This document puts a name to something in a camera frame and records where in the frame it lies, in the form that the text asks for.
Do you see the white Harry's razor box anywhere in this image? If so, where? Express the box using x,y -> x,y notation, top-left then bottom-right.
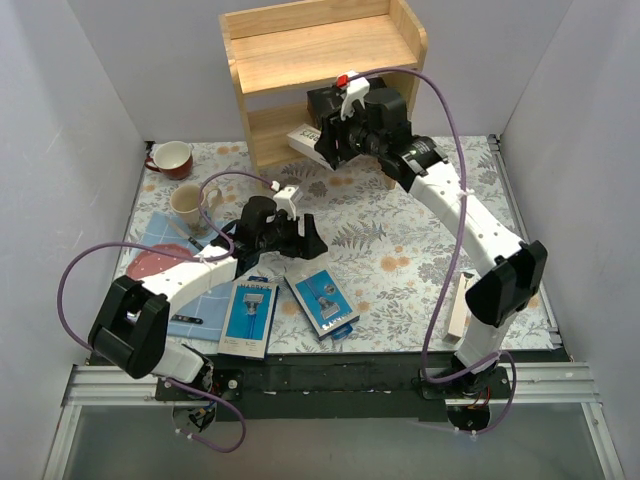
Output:
287,124 -> 333,170

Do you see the green black Gillette razor box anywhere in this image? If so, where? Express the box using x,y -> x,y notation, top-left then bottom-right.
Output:
306,86 -> 343,129
367,77 -> 387,91

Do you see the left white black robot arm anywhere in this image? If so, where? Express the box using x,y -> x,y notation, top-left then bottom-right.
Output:
88,196 -> 328,400

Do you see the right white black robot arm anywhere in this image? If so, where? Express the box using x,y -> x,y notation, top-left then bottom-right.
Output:
307,85 -> 548,398

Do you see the wooden two-tier shelf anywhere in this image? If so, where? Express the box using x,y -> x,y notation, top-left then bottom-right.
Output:
219,1 -> 428,173

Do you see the blue Harry's razor pack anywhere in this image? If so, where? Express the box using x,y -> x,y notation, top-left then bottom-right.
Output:
284,262 -> 360,340
217,277 -> 279,360

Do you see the cream ceramic mug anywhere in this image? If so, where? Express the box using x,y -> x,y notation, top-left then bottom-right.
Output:
169,184 -> 223,239

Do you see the red ceramic mug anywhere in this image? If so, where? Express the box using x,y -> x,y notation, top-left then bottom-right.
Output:
145,141 -> 193,181

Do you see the blue checked cloth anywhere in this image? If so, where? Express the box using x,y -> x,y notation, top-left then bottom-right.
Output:
136,212 -> 232,341

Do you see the pink dotted plate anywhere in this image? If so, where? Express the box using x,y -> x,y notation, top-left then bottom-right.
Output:
126,243 -> 194,280

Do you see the long white Harry's box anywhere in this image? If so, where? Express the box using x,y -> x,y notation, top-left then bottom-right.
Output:
444,271 -> 475,345

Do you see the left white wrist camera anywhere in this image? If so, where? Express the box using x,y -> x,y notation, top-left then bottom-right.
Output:
270,181 -> 303,220

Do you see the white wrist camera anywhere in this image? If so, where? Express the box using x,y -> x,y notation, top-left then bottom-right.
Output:
335,70 -> 370,120
270,181 -> 303,220

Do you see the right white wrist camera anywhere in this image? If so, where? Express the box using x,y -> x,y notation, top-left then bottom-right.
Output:
335,70 -> 370,120

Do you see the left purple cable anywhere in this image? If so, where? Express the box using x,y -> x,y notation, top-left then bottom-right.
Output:
57,171 -> 281,452

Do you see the purple cable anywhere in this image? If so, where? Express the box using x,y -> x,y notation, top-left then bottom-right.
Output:
57,171 -> 281,452
359,67 -> 516,435

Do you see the knife with wooden handle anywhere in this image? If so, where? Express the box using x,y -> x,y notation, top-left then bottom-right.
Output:
166,218 -> 204,251

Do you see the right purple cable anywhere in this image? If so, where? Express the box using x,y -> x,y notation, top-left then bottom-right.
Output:
359,67 -> 516,435

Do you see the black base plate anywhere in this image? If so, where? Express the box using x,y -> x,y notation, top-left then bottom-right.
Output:
154,357 -> 514,424

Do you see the aluminium rail frame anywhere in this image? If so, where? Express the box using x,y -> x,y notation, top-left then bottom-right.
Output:
44,363 -> 625,479

